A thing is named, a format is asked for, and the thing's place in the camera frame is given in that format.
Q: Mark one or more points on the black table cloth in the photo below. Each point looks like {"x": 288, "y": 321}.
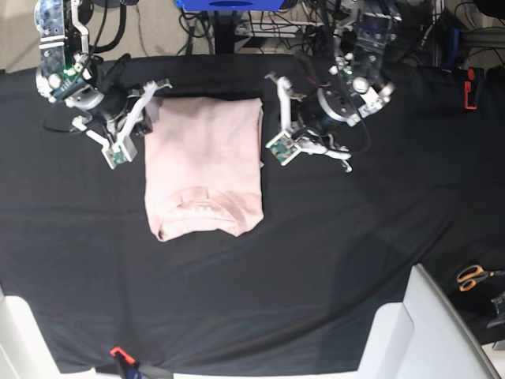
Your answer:
{"x": 296, "y": 295}

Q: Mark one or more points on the red black clamp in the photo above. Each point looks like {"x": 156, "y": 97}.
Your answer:
{"x": 473, "y": 85}

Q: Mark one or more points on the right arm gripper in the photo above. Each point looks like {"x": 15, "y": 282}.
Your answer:
{"x": 61, "y": 86}

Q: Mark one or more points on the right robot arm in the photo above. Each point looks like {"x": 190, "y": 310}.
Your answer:
{"x": 70, "y": 32}

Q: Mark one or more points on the white power strip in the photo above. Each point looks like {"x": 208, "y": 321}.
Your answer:
{"x": 267, "y": 29}

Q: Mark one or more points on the orange black clamp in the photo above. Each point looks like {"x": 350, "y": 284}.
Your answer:
{"x": 122, "y": 360}

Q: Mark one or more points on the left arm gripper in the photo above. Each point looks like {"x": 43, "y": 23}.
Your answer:
{"x": 347, "y": 97}

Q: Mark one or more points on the orange handled scissors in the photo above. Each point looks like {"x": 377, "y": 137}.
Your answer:
{"x": 471, "y": 276}

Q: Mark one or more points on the blue plastic box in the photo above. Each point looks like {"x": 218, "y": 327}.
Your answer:
{"x": 229, "y": 5}

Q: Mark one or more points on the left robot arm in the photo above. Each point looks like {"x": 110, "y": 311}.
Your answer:
{"x": 362, "y": 28}

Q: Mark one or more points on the pink T-shirt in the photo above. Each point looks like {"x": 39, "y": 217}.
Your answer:
{"x": 202, "y": 166}

